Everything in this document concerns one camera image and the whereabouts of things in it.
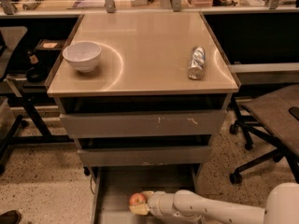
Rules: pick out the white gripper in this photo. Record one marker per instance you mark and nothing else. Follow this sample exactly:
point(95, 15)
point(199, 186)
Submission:
point(156, 202)

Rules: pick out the red apple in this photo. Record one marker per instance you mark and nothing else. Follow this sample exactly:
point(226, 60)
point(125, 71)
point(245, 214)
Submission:
point(137, 199)

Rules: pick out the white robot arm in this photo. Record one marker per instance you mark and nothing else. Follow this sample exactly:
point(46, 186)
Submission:
point(282, 206)

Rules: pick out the open bottom drawer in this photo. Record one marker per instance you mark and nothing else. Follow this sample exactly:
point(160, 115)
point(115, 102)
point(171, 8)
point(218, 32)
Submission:
point(115, 186)

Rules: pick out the middle drawer front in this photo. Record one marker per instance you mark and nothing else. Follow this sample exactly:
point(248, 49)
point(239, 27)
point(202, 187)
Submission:
point(143, 156)

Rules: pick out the top drawer front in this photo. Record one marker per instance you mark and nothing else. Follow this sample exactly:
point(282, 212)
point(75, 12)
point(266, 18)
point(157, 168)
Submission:
point(142, 124)

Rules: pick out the grey drawer cabinet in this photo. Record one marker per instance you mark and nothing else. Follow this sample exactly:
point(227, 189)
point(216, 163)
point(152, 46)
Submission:
point(144, 68)

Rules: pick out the black shoe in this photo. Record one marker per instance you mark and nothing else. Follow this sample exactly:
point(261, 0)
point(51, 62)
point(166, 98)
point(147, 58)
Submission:
point(10, 217)

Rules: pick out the black office chair right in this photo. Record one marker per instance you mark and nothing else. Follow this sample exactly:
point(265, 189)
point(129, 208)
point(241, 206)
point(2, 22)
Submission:
point(272, 117)

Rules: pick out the white bowl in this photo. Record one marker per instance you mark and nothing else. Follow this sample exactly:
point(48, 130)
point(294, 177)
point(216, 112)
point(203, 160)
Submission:
point(83, 56)

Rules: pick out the crushed silver can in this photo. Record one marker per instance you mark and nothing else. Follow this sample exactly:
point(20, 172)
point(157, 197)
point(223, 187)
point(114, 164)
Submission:
point(197, 63)

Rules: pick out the black round object on shelf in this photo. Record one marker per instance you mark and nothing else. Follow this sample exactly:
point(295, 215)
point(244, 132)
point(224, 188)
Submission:
point(37, 74)

